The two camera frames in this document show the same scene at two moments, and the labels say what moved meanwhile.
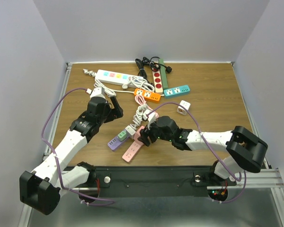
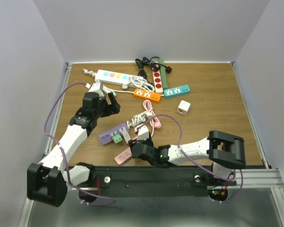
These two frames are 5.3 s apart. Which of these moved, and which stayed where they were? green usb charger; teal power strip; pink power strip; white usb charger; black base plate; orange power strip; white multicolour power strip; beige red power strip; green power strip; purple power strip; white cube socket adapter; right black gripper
Moved: right black gripper; pink power strip; purple power strip; white usb charger; green usb charger
Stayed: teal power strip; white cube socket adapter; green power strip; black base plate; orange power strip; white multicolour power strip; beige red power strip
